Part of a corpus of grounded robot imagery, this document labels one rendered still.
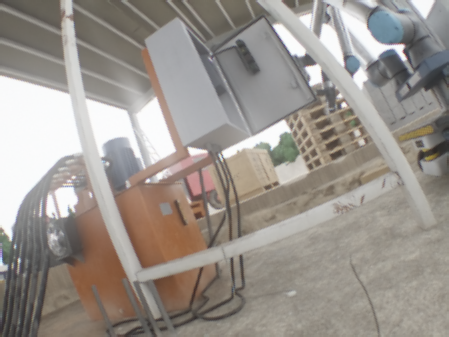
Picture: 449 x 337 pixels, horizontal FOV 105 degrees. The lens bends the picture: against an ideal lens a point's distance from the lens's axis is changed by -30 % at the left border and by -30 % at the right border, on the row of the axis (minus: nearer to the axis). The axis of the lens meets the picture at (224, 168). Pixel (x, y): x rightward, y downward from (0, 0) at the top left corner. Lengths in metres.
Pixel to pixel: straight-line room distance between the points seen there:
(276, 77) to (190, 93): 0.50
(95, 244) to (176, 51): 1.03
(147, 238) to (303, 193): 1.64
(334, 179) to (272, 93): 1.31
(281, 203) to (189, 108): 1.63
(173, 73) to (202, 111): 0.23
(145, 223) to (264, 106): 0.83
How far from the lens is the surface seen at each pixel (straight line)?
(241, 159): 4.09
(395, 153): 0.85
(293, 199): 2.37
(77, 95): 1.32
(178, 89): 1.04
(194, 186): 10.60
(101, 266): 1.38
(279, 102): 1.28
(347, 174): 2.39
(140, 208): 1.12
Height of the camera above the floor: 0.37
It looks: 8 degrees up
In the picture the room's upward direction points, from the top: 23 degrees counter-clockwise
